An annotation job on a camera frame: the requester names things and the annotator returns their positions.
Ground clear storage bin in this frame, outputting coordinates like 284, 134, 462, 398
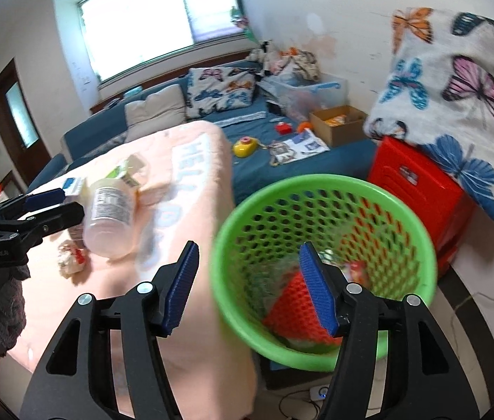
269, 74, 348, 119

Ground white cable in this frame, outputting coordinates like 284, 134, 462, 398
452, 291, 494, 311

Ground butterfly print pillow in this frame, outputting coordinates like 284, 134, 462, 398
184, 65, 259, 120

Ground colourful pinwheel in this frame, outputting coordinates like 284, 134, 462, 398
231, 6, 261, 47

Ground red plastic mesh basket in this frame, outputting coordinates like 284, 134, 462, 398
262, 271, 344, 346

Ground orange white plush toy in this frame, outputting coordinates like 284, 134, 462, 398
273, 47, 300, 75

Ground window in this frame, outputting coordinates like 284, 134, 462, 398
55, 0, 245, 84

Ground butterfly print blanket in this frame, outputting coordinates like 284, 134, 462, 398
363, 6, 494, 232

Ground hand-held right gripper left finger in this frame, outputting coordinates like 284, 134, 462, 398
19, 240, 200, 420

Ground spotted plush toy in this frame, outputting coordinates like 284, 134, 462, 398
293, 50, 321, 82

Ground beige pillow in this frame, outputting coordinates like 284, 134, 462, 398
123, 83, 186, 131

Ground pink blanket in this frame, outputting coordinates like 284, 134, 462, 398
0, 120, 259, 420

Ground blue sofa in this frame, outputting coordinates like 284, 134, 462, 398
26, 59, 379, 206

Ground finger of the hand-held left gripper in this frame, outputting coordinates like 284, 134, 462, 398
0, 187, 66, 218
0, 201, 86, 249

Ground white red wrapper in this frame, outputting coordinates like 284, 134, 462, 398
57, 240, 88, 277

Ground printed paper sheets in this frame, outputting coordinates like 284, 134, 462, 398
267, 133, 330, 166

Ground clear plastic jar with label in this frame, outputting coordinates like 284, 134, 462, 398
83, 178, 139, 260

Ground dark wooden door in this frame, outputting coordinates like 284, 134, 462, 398
0, 57, 53, 184

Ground red plastic stool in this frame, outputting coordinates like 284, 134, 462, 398
367, 135, 477, 281

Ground green plastic basket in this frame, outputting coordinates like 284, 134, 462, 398
210, 175, 439, 372

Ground cardboard box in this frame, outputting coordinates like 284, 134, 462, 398
309, 105, 369, 148

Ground black white plush cow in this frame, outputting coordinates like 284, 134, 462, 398
247, 40, 274, 65

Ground white blue milk carton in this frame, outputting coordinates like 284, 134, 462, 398
61, 176, 88, 204

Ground yellow round toy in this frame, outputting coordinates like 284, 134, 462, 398
233, 137, 260, 158

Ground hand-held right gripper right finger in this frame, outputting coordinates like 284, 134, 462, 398
298, 241, 480, 420

